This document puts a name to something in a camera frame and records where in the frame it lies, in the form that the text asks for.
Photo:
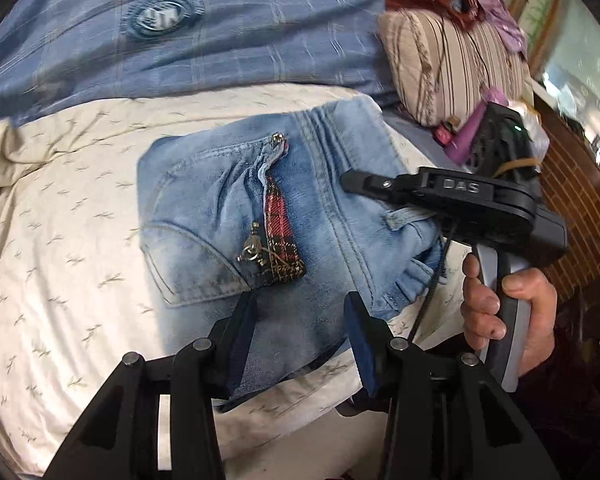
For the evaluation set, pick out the blue plaid quilt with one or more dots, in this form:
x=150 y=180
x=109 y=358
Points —
x=255 y=35

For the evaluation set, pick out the light blue denim pants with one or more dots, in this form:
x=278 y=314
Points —
x=205 y=200

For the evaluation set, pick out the wooden framed window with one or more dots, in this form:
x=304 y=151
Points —
x=580 y=60

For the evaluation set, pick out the purple bottle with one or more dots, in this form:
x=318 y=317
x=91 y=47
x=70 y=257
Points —
x=472 y=127

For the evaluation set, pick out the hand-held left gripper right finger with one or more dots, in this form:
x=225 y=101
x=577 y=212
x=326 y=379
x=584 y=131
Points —
x=360 y=345

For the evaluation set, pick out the cream leaf-print blanket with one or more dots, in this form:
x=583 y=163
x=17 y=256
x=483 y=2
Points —
x=70 y=240

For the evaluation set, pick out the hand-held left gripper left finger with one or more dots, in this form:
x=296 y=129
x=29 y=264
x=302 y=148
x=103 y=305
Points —
x=242 y=340

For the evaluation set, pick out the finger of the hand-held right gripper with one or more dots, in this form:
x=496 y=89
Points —
x=365 y=182

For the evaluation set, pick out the grey bed sheet pink print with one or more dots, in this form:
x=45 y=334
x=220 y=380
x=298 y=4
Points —
x=410 y=130

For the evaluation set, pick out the purple cloth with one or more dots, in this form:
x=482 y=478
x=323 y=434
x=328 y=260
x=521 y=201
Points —
x=505 y=20

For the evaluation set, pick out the small pink item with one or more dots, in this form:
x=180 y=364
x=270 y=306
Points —
x=446 y=134

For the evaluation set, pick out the striped beige pillow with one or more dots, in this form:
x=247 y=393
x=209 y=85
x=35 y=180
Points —
x=445 y=60

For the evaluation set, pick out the person's right hand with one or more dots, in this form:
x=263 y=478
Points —
x=480 y=310

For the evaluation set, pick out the person's right forearm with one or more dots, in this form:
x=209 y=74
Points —
x=570 y=410

